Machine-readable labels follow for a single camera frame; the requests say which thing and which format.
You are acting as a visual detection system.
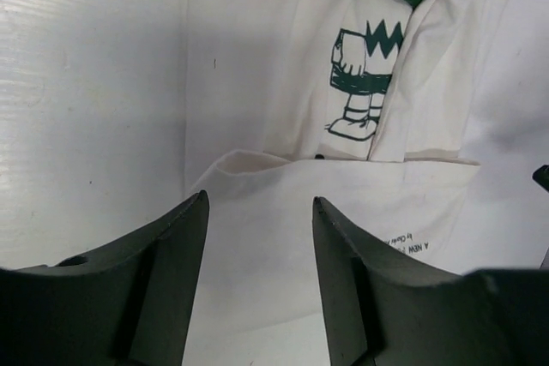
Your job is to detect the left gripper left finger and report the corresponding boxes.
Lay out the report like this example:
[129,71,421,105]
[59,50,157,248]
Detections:
[1,191,209,365]

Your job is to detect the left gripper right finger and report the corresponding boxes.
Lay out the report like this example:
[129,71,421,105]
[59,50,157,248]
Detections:
[312,197,548,365]

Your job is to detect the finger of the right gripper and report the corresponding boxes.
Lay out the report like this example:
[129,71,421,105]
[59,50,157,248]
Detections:
[532,165,549,190]

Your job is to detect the white and green t shirt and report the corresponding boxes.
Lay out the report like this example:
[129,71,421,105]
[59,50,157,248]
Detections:
[184,0,549,366]

